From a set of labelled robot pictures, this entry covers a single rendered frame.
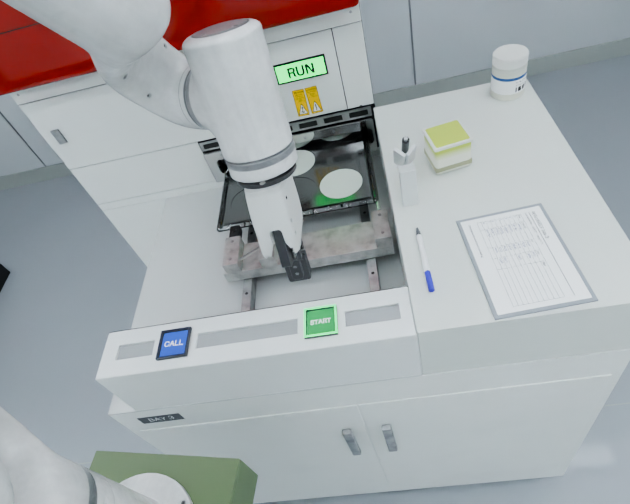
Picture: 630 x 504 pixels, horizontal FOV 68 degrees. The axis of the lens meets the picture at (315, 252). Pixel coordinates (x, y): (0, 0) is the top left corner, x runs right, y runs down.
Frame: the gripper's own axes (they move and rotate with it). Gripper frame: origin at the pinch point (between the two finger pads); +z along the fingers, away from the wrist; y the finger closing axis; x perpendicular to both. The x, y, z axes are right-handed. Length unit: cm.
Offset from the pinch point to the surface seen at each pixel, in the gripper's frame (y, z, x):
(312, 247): -28.8, 18.0, -2.9
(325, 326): -2.3, 15.0, 0.7
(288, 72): -57, -11, -2
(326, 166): -51, 11, 2
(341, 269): -27.7, 24.4, 2.1
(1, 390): -74, 98, -164
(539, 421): -7, 58, 38
